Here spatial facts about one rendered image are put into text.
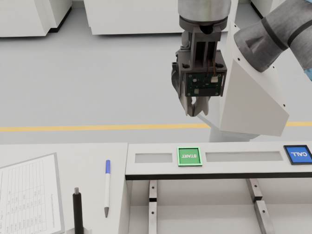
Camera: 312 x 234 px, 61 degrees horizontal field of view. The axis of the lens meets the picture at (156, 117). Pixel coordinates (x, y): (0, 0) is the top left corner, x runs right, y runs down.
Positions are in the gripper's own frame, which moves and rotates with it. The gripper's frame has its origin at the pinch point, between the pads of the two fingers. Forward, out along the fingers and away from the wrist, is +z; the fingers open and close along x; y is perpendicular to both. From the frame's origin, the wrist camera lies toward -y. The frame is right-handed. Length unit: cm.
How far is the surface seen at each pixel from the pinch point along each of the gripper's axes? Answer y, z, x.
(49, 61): -210, 111, -126
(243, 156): 0.4, 15.1, 13.2
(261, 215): 9.9, 25.7, 17.2
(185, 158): 1.3, 14.3, -1.0
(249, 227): 11.5, 28.7, 14.6
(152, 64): -200, 111, -14
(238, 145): -2.7, 14.7, 12.6
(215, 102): -36.6, 28.7, 14.2
